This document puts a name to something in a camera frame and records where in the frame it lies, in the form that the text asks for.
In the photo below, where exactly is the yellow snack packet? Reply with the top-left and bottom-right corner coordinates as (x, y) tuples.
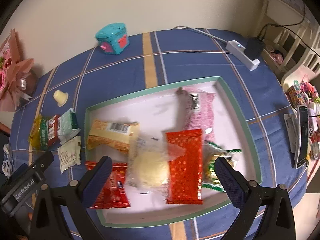
(29, 114), (42, 150)

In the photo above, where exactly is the red flower snack packet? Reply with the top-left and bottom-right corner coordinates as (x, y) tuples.
(91, 163), (130, 209)

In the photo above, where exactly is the cream paper snack packet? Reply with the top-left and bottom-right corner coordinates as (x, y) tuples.
(57, 135), (81, 173)

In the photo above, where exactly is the brown milk biscuit packet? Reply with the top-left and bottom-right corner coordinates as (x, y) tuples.
(47, 115), (60, 147)

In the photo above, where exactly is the mint green snack packet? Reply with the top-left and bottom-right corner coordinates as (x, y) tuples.
(57, 108), (80, 145)

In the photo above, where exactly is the green striped candy packet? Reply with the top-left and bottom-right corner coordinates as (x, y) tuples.
(202, 140), (242, 192)

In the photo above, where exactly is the beige barcode cake packet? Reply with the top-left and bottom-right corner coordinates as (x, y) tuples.
(86, 119), (140, 154)

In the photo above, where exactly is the clear round bun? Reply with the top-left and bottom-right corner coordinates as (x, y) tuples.
(126, 137), (185, 197)

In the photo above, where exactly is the orange red patterned packet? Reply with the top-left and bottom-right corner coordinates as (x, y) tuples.
(166, 129), (203, 205)

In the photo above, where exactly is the pink snack packet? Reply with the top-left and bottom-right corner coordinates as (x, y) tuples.
(178, 87), (215, 141)

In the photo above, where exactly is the crumpled blue white wrapper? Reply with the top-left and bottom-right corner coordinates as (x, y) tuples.
(2, 144), (15, 178)

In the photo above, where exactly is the smartphone on white stand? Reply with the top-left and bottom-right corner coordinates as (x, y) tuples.
(284, 105), (309, 169)

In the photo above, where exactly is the small pudding cup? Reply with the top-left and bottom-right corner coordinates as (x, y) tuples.
(53, 90), (68, 107)

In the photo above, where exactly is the pink flower bouquet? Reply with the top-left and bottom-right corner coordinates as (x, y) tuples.
(1, 29), (38, 112)

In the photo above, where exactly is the checkered mug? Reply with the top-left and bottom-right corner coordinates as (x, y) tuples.
(287, 84), (309, 108)

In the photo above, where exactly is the teal rimmed white tray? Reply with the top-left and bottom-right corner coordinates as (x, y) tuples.
(84, 76), (262, 228)

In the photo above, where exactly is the black power adapter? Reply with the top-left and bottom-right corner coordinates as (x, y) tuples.
(244, 37), (265, 61)

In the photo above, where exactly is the white power strip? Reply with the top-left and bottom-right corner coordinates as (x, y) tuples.
(226, 40), (260, 71)

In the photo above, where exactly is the teal toy house box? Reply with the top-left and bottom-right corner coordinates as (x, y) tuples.
(95, 23), (130, 55)

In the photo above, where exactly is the black adapter cable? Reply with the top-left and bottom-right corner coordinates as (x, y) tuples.
(257, 3), (320, 55)

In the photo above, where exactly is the white power cable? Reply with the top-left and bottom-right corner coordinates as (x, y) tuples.
(172, 25), (230, 43)

